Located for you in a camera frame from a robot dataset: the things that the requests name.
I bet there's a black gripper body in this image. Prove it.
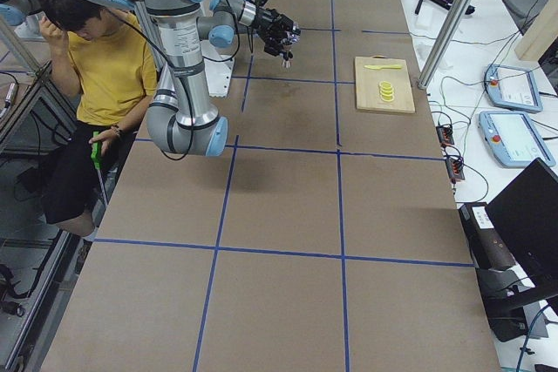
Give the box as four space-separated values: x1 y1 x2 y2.
253 7 275 41

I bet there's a clear glass measuring cup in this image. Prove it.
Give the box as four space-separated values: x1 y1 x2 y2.
282 29 301 45

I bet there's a steel double jigger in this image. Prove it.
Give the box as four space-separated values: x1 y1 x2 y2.
281 43 293 69

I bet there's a bamboo cutting board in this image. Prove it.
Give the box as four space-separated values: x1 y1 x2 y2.
354 57 415 114

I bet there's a lemon slice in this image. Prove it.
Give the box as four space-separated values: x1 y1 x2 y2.
380 91 394 101
378 81 392 89
380 95 395 103
379 88 394 95

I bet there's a yellow plastic knife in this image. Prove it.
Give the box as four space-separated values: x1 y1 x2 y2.
363 64 403 71

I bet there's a person in yellow shirt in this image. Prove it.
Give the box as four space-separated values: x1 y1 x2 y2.
38 0 157 241

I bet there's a far teach pendant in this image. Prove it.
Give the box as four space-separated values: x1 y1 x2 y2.
484 64 543 113

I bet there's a teach pendant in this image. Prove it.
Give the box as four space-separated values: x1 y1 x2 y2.
484 64 543 113
478 111 556 168

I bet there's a near teach pendant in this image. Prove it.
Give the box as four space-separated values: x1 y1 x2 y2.
478 111 556 168

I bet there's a black computer box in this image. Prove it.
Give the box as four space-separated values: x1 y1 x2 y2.
459 202 515 271

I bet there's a black monitor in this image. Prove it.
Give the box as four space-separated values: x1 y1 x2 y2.
486 159 558 285

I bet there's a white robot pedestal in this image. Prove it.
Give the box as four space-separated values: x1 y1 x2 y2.
204 58 235 98

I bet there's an aluminium frame post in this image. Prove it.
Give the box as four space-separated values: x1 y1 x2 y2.
418 0 471 90

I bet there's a green handled tool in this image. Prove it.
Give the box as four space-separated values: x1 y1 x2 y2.
91 142 108 206

